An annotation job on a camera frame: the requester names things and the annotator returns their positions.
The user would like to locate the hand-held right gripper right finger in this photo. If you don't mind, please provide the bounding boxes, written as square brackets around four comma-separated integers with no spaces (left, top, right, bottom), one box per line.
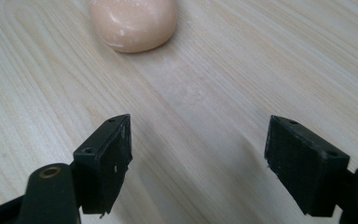
[264,115,351,218]

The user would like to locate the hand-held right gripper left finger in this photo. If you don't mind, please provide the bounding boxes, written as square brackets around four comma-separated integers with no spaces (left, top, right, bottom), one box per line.
[72,113,134,218]

